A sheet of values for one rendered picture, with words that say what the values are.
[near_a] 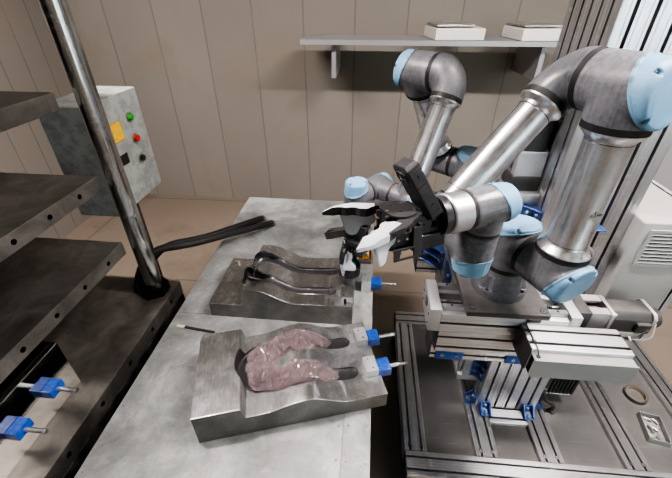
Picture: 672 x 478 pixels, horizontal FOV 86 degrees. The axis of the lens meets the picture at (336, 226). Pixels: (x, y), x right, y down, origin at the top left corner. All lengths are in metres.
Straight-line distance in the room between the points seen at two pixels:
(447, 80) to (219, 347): 1.01
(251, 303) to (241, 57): 2.45
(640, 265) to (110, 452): 1.55
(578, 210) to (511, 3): 2.59
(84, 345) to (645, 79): 1.60
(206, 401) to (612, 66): 1.11
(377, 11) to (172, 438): 2.91
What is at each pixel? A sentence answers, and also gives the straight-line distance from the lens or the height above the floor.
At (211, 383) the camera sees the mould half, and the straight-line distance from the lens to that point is 1.08.
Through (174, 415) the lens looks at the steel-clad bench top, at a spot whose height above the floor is 0.80.
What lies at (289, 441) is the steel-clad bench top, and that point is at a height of 0.80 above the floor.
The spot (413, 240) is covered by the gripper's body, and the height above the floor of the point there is 1.42.
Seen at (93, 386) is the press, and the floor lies 0.78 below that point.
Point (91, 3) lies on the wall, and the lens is 3.88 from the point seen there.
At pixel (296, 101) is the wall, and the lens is 3.34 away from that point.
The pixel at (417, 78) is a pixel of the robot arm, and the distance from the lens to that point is 1.22.
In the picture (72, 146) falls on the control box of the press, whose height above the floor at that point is 1.34.
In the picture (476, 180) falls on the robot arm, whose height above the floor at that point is 1.43.
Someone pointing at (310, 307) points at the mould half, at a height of 0.87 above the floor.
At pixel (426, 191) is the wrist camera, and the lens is 0.60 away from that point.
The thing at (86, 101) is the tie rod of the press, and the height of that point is 1.52.
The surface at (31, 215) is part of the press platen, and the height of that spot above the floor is 1.29.
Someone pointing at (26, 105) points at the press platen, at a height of 1.53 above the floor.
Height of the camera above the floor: 1.77
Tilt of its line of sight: 33 degrees down
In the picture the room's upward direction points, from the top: straight up
